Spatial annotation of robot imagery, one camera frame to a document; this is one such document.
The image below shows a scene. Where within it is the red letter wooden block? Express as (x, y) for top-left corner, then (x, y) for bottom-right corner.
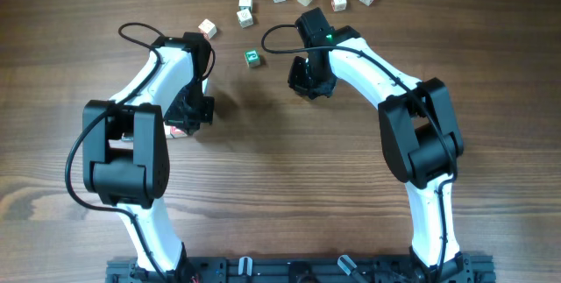
(164, 124), (188, 139)

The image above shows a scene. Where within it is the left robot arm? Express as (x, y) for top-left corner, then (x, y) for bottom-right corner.
(79, 32), (216, 282)

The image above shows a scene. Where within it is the green letter wooden block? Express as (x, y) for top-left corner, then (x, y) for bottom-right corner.
(244, 49), (261, 68)

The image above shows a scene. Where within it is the wooden block red side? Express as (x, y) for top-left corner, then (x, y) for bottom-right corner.
(331, 0), (347, 12)

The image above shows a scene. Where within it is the wooden block red underside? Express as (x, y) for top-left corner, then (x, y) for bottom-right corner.
(198, 18), (217, 39)

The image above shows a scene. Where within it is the plain wooden block upper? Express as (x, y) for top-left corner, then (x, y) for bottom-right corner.
(237, 9), (253, 28)

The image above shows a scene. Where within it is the wooden block blue edge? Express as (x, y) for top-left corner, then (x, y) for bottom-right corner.
(238, 0), (253, 12)

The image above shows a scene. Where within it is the left camera cable black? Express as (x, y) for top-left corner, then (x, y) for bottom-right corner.
(64, 22), (170, 282)

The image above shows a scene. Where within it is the camera cable black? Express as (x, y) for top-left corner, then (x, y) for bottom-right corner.
(64, 22), (170, 282)
(260, 23), (459, 283)

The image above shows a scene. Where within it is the right camera cable black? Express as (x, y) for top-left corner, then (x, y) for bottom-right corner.
(260, 23), (459, 283)

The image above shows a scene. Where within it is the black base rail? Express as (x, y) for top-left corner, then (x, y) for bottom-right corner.
(104, 254), (497, 283)

